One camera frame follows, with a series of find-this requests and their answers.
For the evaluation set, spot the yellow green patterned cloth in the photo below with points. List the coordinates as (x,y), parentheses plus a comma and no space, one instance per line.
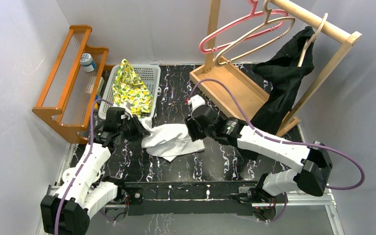
(128,87)

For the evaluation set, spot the small white blue jar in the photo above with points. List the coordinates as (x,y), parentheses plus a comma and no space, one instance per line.
(87,62)

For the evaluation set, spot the black skirt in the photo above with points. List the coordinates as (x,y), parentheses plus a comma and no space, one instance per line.
(283,72)

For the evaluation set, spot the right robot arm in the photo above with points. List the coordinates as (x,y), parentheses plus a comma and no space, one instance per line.
(309,167)

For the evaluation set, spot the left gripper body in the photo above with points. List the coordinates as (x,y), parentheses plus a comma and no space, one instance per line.
(135,126)

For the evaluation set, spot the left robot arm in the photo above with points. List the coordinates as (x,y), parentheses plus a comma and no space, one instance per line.
(69,210)

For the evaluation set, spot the orange wooden shelf rack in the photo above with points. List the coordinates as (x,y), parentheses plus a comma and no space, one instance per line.
(65,102)

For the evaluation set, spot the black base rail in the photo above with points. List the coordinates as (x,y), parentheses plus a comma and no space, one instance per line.
(205,197)

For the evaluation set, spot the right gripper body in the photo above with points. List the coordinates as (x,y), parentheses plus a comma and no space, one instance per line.
(195,130)

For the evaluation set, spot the white cloth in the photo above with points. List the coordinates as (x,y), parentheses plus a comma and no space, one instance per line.
(168,141)

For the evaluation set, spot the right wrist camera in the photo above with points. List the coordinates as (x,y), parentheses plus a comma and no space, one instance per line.
(195,102)

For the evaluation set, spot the beige wooden hanger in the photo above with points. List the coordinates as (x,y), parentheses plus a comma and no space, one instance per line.
(312,39)

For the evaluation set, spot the wooden clothes rack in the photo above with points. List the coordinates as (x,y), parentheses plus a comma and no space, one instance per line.
(251,94)

